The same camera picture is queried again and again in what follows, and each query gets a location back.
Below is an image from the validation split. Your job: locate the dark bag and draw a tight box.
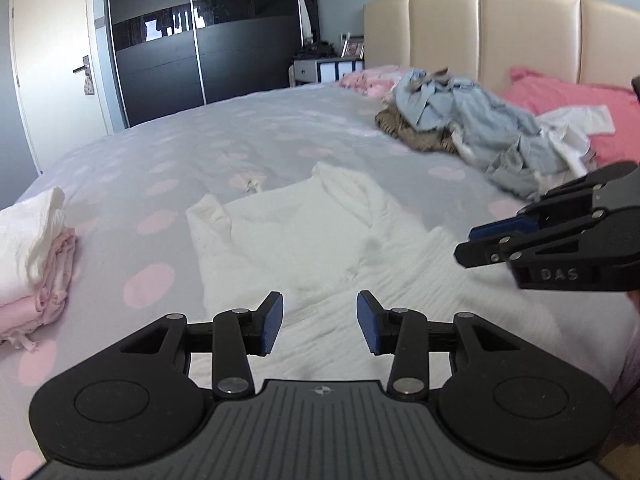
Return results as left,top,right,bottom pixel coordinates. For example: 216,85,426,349
299,40,337,60

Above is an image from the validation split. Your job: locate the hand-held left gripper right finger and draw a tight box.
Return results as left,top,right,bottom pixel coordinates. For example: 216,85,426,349
356,290,523,395

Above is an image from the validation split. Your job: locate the black sliding wardrobe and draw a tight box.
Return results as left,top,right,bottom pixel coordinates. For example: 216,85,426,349
104,0,319,129

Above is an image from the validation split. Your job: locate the white textured garment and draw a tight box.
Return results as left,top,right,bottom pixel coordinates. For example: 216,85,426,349
186,161,632,396

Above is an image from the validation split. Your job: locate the light pink crumpled garment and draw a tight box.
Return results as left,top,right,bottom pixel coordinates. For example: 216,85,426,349
339,67,407,99

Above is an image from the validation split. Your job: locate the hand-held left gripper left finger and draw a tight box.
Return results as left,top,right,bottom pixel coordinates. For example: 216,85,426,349
120,291,284,401

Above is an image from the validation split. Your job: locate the grey pink-dotted duvet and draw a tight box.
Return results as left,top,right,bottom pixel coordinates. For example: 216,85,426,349
0,82,551,480

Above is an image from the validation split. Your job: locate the door handle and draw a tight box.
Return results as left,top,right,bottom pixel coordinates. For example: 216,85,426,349
72,55,96,97

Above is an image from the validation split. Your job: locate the light blue crumpled garment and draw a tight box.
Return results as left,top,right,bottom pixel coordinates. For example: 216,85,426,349
392,69,576,202

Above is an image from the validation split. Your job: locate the white door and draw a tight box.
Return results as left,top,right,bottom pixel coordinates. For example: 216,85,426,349
10,0,127,177

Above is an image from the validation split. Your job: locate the white crumpled garment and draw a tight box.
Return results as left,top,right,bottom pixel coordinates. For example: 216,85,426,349
534,105,617,182

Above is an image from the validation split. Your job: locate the white nightstand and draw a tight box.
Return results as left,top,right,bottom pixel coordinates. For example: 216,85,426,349
291,57,366,87

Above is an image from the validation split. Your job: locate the folded white garment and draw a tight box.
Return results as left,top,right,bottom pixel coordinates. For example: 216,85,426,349
0,187,67,302

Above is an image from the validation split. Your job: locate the coral pink pillow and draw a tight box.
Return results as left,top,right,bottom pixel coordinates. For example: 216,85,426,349
501,66,640,169

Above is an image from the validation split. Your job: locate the folded pink garment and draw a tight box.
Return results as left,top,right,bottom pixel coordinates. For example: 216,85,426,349
27,227,79,327
0,290,67,353

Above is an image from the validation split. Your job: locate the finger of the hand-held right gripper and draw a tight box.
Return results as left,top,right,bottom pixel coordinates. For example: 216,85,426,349
454,209,609,269
469,161,640,244

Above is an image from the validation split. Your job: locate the beige padded headboard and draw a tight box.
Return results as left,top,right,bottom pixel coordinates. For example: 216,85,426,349
363,0,640,92

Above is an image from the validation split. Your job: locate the brown striped garment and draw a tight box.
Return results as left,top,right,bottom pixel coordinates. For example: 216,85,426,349
375,105,459,154

